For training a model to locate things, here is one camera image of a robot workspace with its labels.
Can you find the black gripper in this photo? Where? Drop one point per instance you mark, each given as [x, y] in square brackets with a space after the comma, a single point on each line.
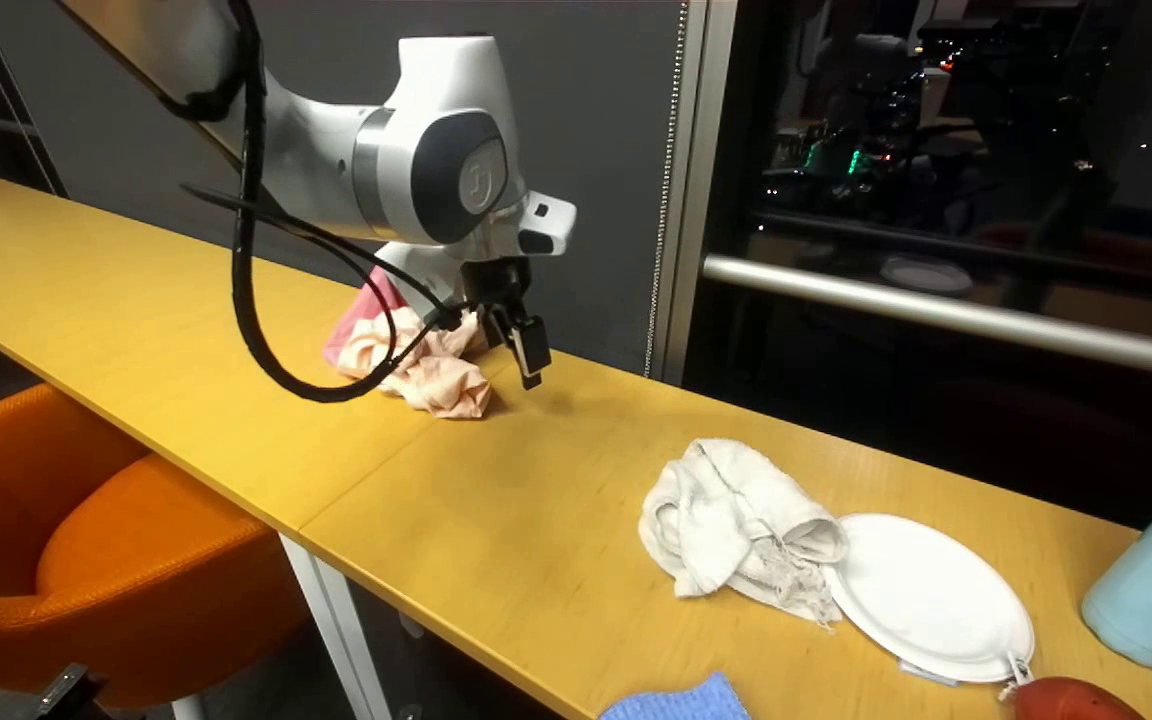
[496, 284]

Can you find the peach shirt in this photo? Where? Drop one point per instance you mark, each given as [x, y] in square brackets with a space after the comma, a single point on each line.
[448, 380]

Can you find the grey white towel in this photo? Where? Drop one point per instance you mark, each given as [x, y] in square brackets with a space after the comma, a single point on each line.
[737, 526]

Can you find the pink cloth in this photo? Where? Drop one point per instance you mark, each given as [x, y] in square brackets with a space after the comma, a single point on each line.
[362, 326]

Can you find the white table leg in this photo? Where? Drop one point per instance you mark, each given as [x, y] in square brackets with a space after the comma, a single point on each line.
[343, 627]

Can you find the blue cloth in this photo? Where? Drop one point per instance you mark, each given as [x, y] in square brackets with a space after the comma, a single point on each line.
[676, 702]

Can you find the silver handrail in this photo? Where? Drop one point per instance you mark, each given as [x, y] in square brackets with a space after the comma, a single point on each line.
[950, 312]

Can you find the orange chair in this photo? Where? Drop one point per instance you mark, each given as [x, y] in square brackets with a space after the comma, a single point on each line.
[111, 562]

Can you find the white plate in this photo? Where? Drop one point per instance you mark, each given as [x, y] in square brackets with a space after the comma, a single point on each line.
[930, 600]

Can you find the window frame pillar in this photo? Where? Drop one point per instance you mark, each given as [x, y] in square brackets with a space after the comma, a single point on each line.
[688, 174]

